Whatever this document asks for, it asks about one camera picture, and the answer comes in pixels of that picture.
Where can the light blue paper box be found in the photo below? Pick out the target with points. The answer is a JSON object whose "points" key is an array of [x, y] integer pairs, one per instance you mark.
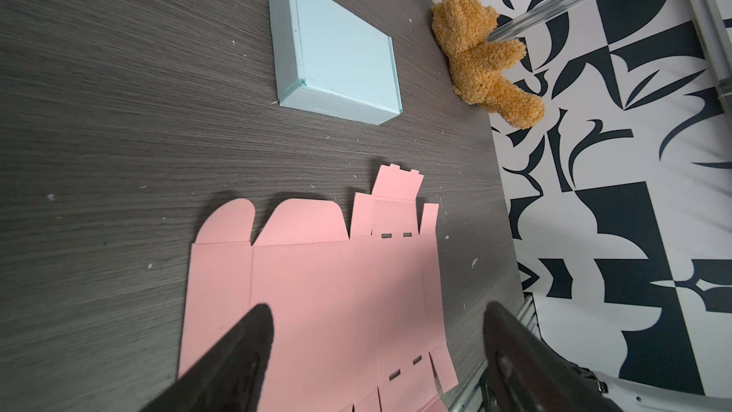
{"points": [[329, 61]]}

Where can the pink paper box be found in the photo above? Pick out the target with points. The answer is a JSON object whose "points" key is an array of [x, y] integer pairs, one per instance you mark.
{"points": [[356, 303]]}

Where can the brown teddy bear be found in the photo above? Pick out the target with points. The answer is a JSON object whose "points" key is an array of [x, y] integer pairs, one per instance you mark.
{"points": [[476, 64]]}

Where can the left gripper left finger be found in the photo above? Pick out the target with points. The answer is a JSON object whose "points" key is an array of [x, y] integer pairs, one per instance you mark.
{"points": [[230, 376]]}

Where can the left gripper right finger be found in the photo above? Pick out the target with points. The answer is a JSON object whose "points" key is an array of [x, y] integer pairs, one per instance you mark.
{"points": [[525, 374]]}

